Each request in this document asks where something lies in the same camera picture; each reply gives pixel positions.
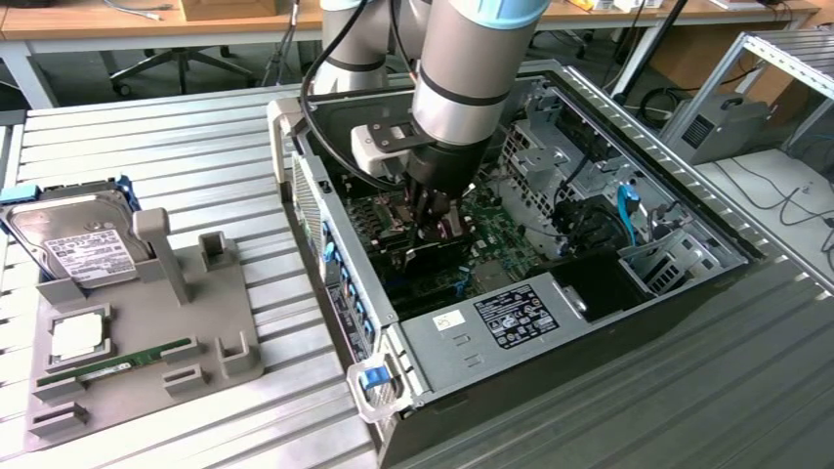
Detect grey power supply unit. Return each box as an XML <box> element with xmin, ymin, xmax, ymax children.
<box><xmin>397</xmin><ymin>271</ymin><xmax>592</xmax><ymax>398</ymax></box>

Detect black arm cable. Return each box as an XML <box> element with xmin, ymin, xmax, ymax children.
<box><xmin>298</xmin><ymin>0</ymin><xmax>406</xmax><ymax>192</ymax></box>

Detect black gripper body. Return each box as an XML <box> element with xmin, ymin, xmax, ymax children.
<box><xmin>402</xmin><ymin>138</ymin><xmax>492</xmax><ymax>197</ymax></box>

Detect blue plastic retainer bar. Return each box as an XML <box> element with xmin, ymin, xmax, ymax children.
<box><xmin>321</xmin><ymin>219</ymin><xmax>339</xmax><ymax>269</ymax></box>

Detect graphics card with fan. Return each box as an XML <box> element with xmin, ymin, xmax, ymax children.
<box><xmin>398</xmin><ymin>229</ymin><xmax>474</xmax><ymax>276</ymax></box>

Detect CPU socket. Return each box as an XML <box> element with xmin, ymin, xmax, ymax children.
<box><xmin>382</xmin><ymin>194</ymin><xmax>418</xmax><ymax>231</ymax></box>

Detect grey parts rack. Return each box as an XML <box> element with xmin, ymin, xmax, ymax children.
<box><xmin>24</xmin><ymin>207</ymin><xmax>267</xmax><ymax>453</ymax></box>

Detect green motherboard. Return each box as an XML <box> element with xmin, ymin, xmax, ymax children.
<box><xmin>338</xmin><ymin>158</ymin><xmax>560</xmax><ymax>317</ymax></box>

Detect open grey PC case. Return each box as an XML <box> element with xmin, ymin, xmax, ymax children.
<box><xmin>266</xmin><ymin>61</ymin><xmax>769</xmax><ymax>469</ymax></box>

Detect silver chipset heat sink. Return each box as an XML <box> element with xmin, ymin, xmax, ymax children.
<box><xmin>470</xmin><ymin>261</ymin><xmax>524</xmax><ymax>290</ymax></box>

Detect green RAM stick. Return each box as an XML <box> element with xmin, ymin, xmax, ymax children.
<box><xmin>35</xmin><ymin>336</ymin><xmax>197</xmax><ymax>387</ymax></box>

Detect black power cable bundle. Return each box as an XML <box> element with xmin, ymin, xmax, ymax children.
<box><xmin>550</xmin><ymin>197</ymin><xmax>625</xmax><ymax>255</ymax></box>

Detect metal disk bay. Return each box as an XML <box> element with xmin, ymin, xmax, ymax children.
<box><xmin>617</xmin><ymin>229</ymin><xmax>722</xmax><ymax>294</ymax></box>

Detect grey computer tower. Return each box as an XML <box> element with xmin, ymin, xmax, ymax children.
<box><xmin>677</xmin><ymin>97</ymin><xmax>778</xmax><ymax>166</ymax></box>

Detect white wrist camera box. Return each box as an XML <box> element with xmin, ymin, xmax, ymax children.
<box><xmin>350</xmin><ymin>121</ymin><xmax>425</xmax><ymax>177</ymax></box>

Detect hard disk in blue caddy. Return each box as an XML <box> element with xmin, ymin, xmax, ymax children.
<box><xmin>0</xmin><ymin>176</ymin><xmax>149</xmax><ymax>290</ymax></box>

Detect wooden desk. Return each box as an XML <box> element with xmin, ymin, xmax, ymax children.
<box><xmin>0</xmin><ymin>0</ymin><xmax>824</xmax><ymax>111</ymax></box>

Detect aluminium frame rack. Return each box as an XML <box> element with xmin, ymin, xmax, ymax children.
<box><xmin>657</xmin><ymin>27</ymin><xmax>834</xmax><ymax>157</ymax></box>

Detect cardboard box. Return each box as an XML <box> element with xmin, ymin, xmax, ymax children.
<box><xmin>179</xmin><ymin>0</ymin><xmax>279</xmax><ymax>23</ymax></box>

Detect blue disk wire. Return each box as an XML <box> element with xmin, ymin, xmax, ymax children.
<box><xmin>614</xmin><ymin>181</ymin><xmax>645</xmax><ymax>248</ymax></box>

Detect silver CPU chip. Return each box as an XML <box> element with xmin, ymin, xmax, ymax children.
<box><xmin>50</xmin><ymin>315</ymin><xmax>111</xmax><ymax>362</ymax></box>

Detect black office chair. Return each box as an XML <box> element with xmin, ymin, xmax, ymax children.
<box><xmin>107</xmin><ymin>44</ymin><xmax>257</xmax><ymax>97</ymax></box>

